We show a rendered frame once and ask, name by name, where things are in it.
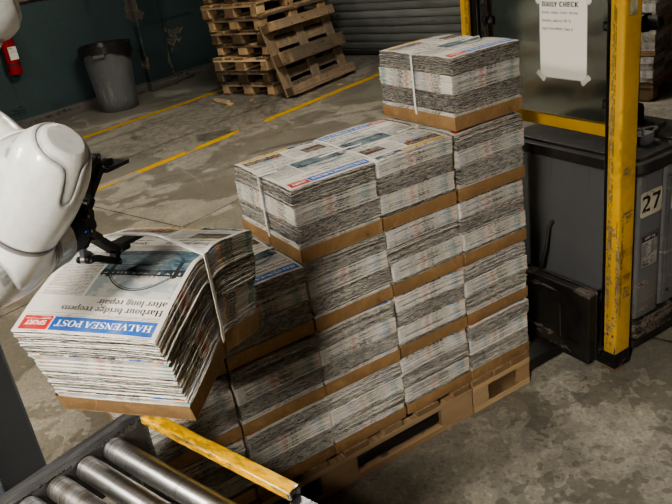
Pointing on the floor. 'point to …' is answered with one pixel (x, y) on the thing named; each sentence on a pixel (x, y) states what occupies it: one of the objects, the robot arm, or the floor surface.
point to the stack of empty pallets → (251, 42)
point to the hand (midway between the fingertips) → (126, 198)
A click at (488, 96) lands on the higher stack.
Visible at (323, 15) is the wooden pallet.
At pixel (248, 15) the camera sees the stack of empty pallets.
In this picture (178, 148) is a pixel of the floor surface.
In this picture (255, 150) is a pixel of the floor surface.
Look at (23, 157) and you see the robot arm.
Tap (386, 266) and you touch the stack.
